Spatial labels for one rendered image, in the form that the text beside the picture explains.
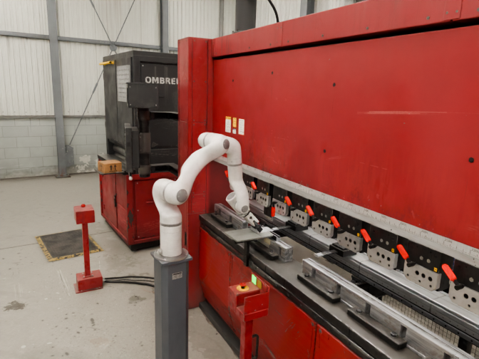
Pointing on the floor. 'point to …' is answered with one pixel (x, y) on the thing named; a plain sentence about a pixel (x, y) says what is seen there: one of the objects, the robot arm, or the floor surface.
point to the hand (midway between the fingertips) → (257, 227)
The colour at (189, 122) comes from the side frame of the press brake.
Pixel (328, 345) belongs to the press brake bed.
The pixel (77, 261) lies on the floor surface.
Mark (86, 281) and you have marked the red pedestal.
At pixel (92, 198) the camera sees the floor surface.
